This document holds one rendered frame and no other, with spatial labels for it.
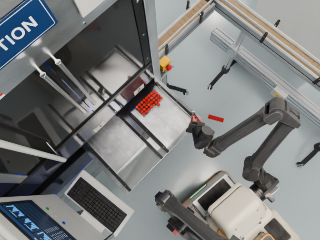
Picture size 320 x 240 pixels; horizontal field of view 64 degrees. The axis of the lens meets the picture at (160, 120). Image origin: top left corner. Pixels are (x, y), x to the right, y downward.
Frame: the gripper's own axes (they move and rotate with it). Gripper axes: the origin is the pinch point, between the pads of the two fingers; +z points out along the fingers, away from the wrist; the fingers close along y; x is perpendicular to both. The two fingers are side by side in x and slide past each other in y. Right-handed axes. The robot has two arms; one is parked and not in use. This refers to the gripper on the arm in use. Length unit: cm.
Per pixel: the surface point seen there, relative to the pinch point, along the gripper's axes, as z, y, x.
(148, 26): 16, 35, -35
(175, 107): 28.1, -0.7, 21.8
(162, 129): 15.1, 6.9, 31.8
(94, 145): 10, 48, 51
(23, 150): -34, 76, 0
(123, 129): 17, 31, 40
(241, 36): 86, -50, -12
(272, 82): 66, -87, 9
